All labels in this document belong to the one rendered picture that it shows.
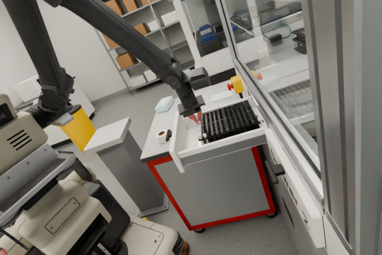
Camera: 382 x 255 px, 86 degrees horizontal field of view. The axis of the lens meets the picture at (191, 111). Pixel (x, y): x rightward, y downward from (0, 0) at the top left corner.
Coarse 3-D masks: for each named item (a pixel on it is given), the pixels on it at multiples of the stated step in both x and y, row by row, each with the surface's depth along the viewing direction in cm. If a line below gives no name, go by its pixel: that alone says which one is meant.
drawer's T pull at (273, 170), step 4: (268, 160) 54; (268, 164) 53; (280, 164) 51; (268, 168) 52; (272, 168) 51; (276, 168) 51; (280, 168) 50; (268, 172) 52; (272, 172) 50; (276, 172) 50; (280, 172) 50; (284, 172) 50; (272, 176) 49; (272, 180) 49; (276, 180) 48
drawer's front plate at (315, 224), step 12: (276, 144) 55; (276, 156) 56; (288, 168) 48; (288, 180) 49; (300, 180) 44; (300, 192) 42; (300, 204) 44; (312, 204) 39; (312, 216) 37; (312, 228) 40; (324, 240) 40
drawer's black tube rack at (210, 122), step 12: (228, 108) 86; (240, 108) 82; (204, 120) 90; (216, 120) 82; (228, 120) 79; (240, 120) 76; (252, 120) 73; (204, 132) 78; (216, 132) 75; (228, 132) 75; (240, 132) 74
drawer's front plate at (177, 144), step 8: (176, 112) 94; (176, 120) 88; (176, 128) 82; (184, 128) 94; (176, 136) 79; (184, 136) 90; (176, 144) 76; (184, 144) 86; (176, 152) 73; (176, 160) 72; (184, 168) 76
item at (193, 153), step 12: (216, 108) 92; (252, 108) 91; (192, 120) 95; (264, 120) 81; (192, 132) 93; (252, 132) 69; (264, 132) 68; (192, 144) 85; (204, 144) 72; (216, 144) 71; (228, 144) 71; (240, 144) 71; (252, 144) 71; (180, 156) 74; (192, 156) 74; (204, 156) 73; (216, 156) 73
